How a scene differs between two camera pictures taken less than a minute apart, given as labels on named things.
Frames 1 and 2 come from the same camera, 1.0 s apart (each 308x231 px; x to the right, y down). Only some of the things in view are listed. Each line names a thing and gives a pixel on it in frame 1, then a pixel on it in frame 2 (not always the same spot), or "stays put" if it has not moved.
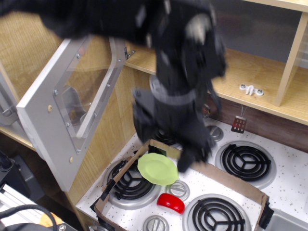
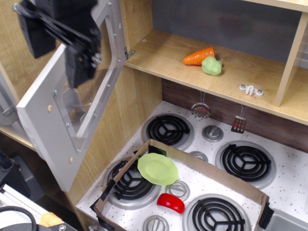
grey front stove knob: [156, 223] stays put
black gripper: [178, 118] → [70, 20]
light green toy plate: [158, 169] stays put
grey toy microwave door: [60, 111] stays put
